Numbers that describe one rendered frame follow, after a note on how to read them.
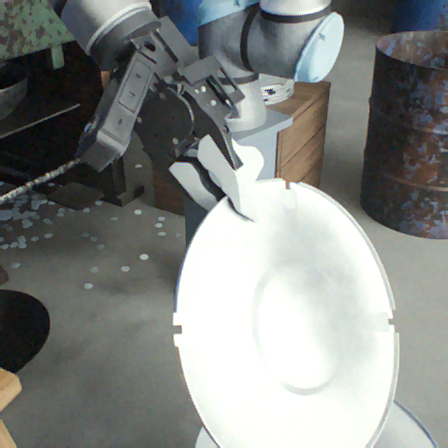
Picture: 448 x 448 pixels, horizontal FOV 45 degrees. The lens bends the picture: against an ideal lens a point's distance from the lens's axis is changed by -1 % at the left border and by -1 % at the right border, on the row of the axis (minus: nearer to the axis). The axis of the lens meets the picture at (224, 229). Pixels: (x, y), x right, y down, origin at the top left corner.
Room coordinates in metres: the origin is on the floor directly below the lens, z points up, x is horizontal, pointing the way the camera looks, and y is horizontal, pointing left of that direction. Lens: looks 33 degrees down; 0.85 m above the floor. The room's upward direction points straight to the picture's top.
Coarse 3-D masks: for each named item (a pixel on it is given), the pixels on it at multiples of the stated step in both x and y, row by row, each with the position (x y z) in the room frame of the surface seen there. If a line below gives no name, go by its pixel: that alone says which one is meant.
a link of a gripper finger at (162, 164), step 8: (152, 160) 0.48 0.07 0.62; (160, 160) 0.47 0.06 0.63; (168, 160) 0.47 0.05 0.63; (176, 160) 0.47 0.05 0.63; (160, 168) 0.47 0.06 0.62; (168, 168) 0.47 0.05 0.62; (168, 176) 0.47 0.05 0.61; (176, 184) 0.46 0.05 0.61; (184, 192) 0.46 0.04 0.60; (192, 200) 0.45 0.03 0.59
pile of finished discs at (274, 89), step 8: (264, 80) 1.46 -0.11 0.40; (272, 80) 1.46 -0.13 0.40; (280, 80) 1.46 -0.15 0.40; (288, 80) 1.45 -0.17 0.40; (264, 88) 1.39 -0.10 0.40; (272, 88) 1.41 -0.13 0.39; (280, 88) 1.42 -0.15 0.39; (288, 88) 1.44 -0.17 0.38; (264, 96) 1.40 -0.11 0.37; (272, 96) 1.40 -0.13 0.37; (280, 96) 1.42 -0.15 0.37; (288, 96) 1.46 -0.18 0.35
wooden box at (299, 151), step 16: (304, 96) 1.46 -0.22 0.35; (320, 96) 1.52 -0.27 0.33; (288, 112) 1.34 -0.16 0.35; (304, 112) 1.41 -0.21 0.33; (320, 112) 1.53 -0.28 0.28; (288, 128) 1.31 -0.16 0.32; (304, 128) 1.41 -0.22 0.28; (320, 128) 1.54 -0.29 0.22; (288, 144) 1.32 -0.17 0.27; (304, 144) 1.43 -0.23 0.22; (320, 144) 1.55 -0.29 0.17; (288, 160) 1.32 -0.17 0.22; (304, 160) 1.43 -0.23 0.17; (320, 160) 1.57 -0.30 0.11; (160, 176) 1.44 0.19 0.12; (288, 176) 1.33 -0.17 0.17; (304, 176) 1.45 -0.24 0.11; (320, 176) 1.59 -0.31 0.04; (160, 192) 1.44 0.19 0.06; (176, 192) 1.41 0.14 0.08; (160, 208) 1.44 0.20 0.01; (176, 208) 1.41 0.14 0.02
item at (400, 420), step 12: (396, 408) 0.46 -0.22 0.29; (396, 420) 0.44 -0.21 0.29; (408, 420) 0.44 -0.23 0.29; (204, 432) 0.42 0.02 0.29; (384, 432) 0.42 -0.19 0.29; (396, 432) 0.42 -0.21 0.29; (408, 432) 0.42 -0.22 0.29; (420, 432) 0.42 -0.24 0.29; (204, 444) 0.41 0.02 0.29; (384, 444) 0.41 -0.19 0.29; (396, 444) 0.41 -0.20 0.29; (408, 444) 0.41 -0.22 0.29; (420, 444) 0.41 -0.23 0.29; (432, 444) 0.41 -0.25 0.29
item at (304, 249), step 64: (256, 192) 0.46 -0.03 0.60; (320, 192) 0.51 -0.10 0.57; (192, 256) 0.38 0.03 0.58; (256, 256) 0.42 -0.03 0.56; (320, 256) 0.46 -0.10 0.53; (256, 320) 0.37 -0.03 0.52; (320, 320) 0.40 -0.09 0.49; (192, 384) 0.30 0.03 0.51; (256, 384) 0.33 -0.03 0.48; (320, 384) 0.36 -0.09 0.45; (384, 384) 0.40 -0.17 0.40
